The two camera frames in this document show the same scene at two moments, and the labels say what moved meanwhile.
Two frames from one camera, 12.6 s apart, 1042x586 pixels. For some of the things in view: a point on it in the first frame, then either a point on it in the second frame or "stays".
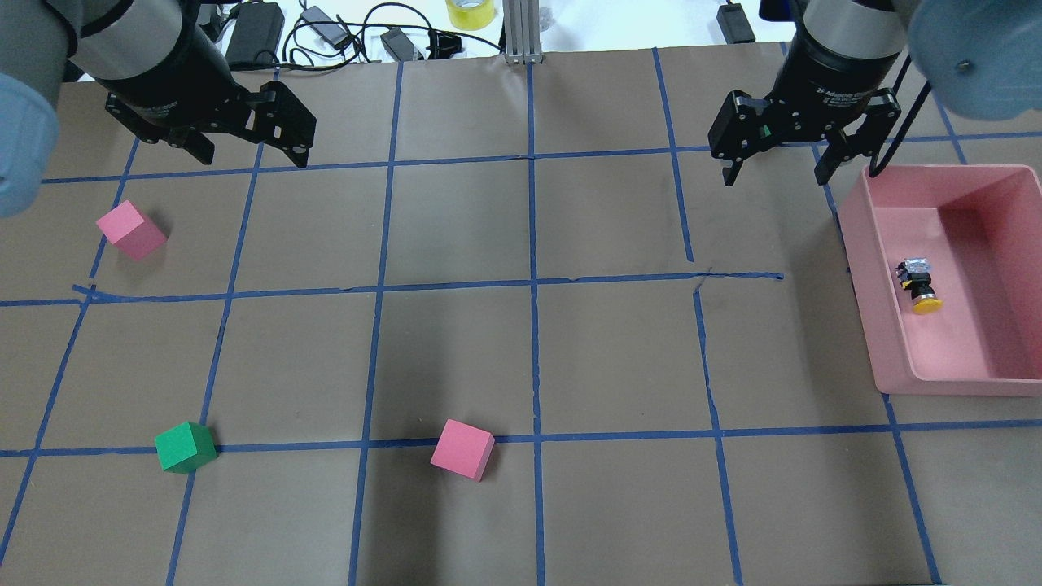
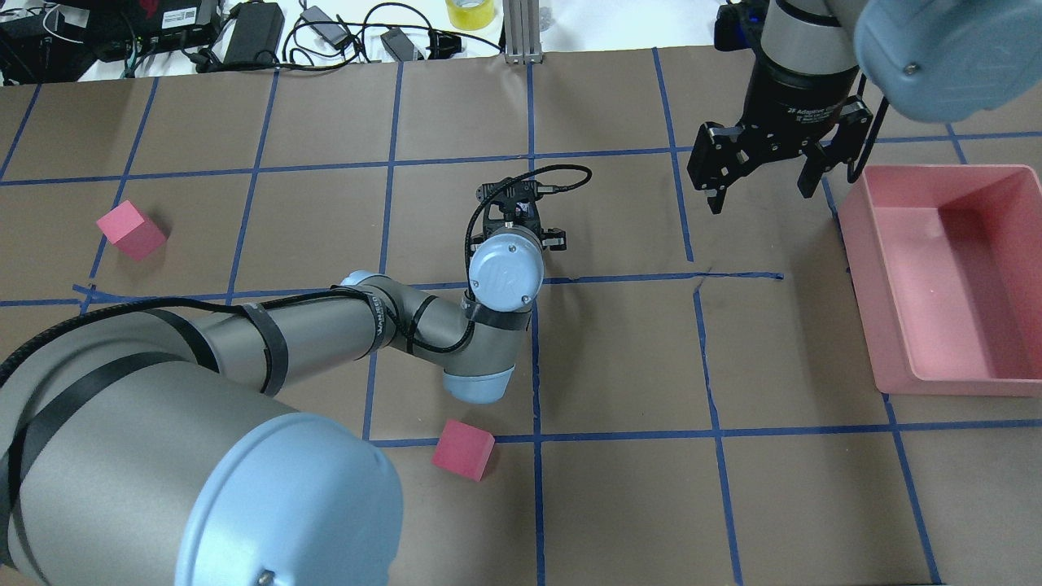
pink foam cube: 131,231 stays
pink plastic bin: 943,268 stays
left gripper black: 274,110 → 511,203
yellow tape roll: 470,15 stays
